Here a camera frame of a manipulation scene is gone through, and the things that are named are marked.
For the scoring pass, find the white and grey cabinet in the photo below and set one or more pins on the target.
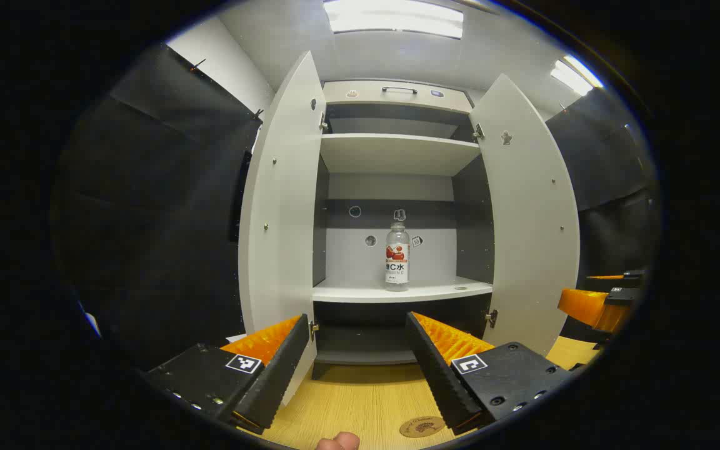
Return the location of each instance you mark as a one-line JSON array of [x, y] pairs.
[[391, 153]]

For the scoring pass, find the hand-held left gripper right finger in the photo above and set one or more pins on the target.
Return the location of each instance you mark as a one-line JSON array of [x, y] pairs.
[[438, 375]]

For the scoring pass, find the clear bottle with red label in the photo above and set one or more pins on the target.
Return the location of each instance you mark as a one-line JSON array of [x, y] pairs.
[[397, 275]]

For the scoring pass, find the small ceiling light panel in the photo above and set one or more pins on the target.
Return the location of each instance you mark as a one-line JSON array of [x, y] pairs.
[[575, 75]]

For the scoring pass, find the white cabinet door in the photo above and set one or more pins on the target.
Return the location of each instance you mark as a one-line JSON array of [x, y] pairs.
[[279, 219], [532, 237]]

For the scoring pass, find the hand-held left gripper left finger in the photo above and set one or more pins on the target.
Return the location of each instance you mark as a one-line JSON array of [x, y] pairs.
[[279, 375]]

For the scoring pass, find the round wooden coaster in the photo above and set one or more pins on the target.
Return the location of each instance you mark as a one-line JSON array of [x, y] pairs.
[[421, 427]]

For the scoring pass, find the large ceiling light panel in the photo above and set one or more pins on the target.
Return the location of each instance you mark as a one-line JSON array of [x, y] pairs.
[[391, 19]]

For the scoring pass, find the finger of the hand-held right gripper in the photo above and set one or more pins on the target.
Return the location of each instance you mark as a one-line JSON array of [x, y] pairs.
[[634, 278], [585, 305]]

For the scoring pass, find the white cabinet drawer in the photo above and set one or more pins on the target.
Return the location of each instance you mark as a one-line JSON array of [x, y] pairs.
[[366, 95]]

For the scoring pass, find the black backdrop cloth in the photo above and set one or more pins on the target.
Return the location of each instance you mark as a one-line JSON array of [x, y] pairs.
[[610, 175], [147, 219]]

